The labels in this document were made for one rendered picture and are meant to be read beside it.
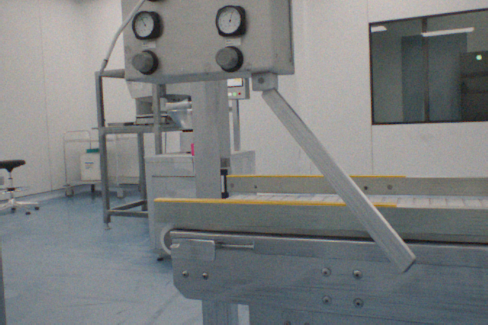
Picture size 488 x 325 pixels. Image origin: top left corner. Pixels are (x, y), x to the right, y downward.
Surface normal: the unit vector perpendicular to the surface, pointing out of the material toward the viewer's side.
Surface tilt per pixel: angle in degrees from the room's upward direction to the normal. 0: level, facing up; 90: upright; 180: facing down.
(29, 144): 90
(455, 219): 90
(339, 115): 90
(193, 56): 90
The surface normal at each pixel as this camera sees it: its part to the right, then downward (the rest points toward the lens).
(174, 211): -0.36, 0.07
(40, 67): 0.90, -0.02
